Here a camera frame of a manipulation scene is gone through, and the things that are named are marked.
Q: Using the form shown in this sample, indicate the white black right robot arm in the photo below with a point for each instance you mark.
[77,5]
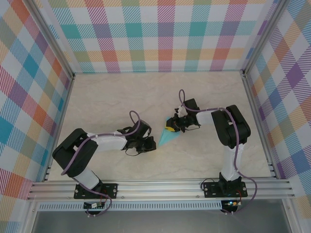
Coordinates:
[230,165]

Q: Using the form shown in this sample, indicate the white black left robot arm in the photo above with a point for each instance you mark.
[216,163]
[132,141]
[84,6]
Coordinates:
[109,142]

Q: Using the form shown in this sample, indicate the grey metal panel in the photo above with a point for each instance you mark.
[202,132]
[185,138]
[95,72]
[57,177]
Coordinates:
[158,223]

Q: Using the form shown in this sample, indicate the dark circuit board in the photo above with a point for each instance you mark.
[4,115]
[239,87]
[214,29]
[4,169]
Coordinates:
[93,205]

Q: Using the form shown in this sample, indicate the circuit board with green light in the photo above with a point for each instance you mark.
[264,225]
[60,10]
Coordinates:
[232,203]

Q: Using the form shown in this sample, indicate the long aluminium base rail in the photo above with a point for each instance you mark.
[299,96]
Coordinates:
[158,189]

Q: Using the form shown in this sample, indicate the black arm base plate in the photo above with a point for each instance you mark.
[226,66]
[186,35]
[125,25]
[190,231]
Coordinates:
[211,189]
[109,190]

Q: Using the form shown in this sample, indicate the aluminium table side rail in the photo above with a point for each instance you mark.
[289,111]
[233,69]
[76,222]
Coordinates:
[271,165]
[63,109]

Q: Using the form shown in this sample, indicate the aluminium frame post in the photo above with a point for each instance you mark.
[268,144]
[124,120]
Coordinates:
[262,36]
[54,36]

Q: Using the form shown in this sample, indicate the aluminium frame strut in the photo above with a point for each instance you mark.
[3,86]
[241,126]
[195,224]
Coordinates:
[290,218]
[31,218]

